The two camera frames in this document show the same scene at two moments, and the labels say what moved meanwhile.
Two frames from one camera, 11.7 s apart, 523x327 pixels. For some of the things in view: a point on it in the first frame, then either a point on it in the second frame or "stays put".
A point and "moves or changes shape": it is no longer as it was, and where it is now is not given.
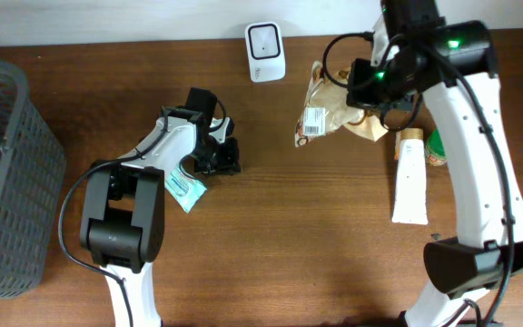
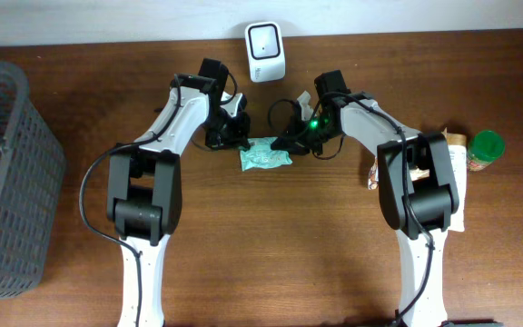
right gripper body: (368, 82) -> (303, 134)
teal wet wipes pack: (185, 190) -> (259, 154)
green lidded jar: (435, 152) moves or changes shape
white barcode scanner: (265, 51) stays put
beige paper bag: (325, 109) moves or changes shape
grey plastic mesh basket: (17, 180) stays put
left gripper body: (218, 156) -> (225, 130)
